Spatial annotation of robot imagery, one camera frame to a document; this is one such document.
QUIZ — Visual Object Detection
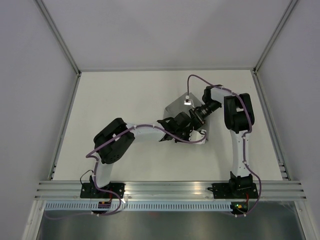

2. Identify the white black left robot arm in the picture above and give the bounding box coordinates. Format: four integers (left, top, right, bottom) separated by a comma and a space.
91, 112, 193, 198

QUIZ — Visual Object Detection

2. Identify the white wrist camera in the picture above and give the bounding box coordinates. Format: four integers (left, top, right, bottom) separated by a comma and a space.
188, 129, 207, 145
184, 95, 193, 106

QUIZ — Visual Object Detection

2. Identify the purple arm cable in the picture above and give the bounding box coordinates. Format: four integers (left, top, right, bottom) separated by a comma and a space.
44, 123, 208, 221
186, 74, 262, 218

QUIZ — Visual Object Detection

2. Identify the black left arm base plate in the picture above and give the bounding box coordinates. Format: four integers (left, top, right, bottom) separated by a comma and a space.
80, 182, 125, 199

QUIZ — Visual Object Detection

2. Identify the aluminium frame rail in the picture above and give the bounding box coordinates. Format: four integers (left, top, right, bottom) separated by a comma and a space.
33, 181, 307, 201

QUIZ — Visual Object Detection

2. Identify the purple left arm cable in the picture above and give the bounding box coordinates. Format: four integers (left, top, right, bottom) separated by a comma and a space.
44, 123, 208, 221

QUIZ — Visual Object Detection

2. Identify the white slotted cable duct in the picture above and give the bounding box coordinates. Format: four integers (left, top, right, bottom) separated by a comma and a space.
44, 200, 232, 212

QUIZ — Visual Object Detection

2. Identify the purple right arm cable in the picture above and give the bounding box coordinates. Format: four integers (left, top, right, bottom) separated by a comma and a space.
186, 74, 262, 218

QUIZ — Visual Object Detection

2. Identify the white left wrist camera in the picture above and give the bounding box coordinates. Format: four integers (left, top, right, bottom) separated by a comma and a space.
188, 129, 207, 145

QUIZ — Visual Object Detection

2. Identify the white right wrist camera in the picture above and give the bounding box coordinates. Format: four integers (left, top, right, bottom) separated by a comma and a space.
184, 95, 193, 106

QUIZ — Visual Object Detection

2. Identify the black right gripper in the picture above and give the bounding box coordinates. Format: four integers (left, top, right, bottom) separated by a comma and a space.
189, 99, 221, 132

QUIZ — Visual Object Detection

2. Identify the grey cloth napkin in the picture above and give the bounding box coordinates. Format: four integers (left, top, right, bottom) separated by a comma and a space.
163, 93, 210, 143

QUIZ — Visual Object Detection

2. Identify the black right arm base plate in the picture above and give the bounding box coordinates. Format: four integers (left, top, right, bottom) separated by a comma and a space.
208, 182, 259, 200

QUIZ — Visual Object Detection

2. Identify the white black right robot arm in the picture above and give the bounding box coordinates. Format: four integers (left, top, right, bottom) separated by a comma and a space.
189, 85, 259, 199

